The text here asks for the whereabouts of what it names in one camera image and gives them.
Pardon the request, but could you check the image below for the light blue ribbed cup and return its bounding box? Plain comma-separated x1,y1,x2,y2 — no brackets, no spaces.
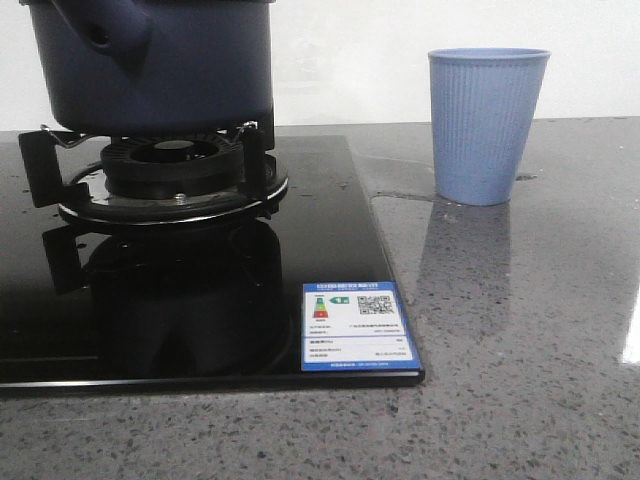
428,48,551,206

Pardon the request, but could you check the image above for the blue energy label sticker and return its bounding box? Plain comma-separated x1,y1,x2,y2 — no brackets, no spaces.
301,281,422,372

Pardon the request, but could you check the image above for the black glass gas stove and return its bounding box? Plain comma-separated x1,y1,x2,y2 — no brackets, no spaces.
1,134,425,397

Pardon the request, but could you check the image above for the black burner with pot support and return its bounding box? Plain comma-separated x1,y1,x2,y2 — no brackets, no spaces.
18,121,289,231

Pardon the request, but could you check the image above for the dark blue pot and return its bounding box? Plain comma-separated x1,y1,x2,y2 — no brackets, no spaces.
23,1,273,136

